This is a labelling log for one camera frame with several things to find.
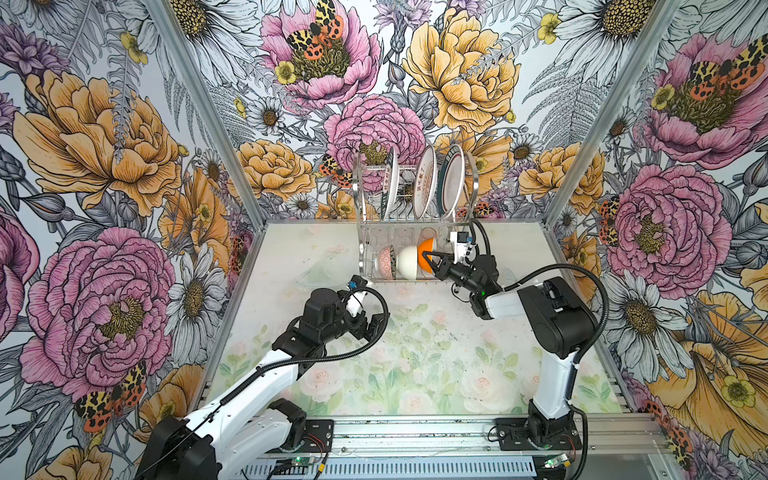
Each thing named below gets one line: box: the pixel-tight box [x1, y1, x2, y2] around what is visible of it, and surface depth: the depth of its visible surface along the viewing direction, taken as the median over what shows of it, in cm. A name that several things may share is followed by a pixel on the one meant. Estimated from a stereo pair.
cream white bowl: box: [397, 245, 417, 280], surface depth 96 cm
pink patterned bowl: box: [378, 245, 396, 280], surface depth 94 cm
